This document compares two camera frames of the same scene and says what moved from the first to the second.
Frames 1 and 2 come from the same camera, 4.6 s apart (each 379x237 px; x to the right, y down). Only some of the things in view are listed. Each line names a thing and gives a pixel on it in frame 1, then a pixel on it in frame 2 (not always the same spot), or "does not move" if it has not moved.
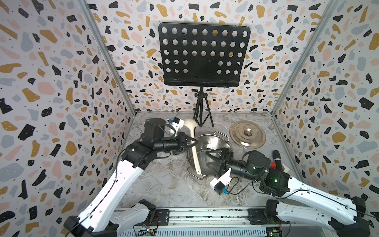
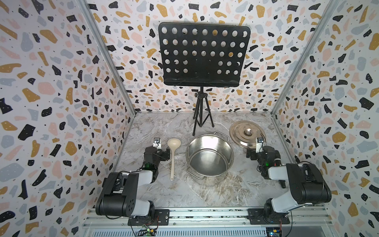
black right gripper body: [240, 166] → [254, 156]
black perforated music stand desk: [205, 55] does not move
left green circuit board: [145, 230] does not move
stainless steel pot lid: [247, 134] does not move
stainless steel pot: [206, 143] does not move
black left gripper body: [169, 145] → [161, 157]
